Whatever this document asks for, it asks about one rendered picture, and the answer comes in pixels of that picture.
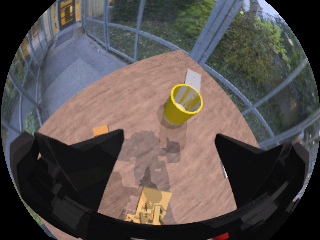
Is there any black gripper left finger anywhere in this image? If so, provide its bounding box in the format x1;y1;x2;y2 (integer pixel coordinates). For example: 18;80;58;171
35;129;124;212

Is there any red plastic cup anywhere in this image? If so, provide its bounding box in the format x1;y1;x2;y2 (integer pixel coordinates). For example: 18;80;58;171
212;232;229;240

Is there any small orange block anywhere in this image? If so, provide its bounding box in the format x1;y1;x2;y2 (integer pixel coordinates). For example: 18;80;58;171
93;125;108;136

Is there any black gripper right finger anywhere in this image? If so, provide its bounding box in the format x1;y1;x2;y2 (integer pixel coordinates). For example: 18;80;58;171
215;133;292;208

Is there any yellow mug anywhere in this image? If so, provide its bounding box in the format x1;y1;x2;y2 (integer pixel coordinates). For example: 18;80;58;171
163;84;203;125

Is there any grey flat rectangular plate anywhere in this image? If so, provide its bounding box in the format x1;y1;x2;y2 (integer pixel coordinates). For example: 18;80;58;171
184;68;201;93

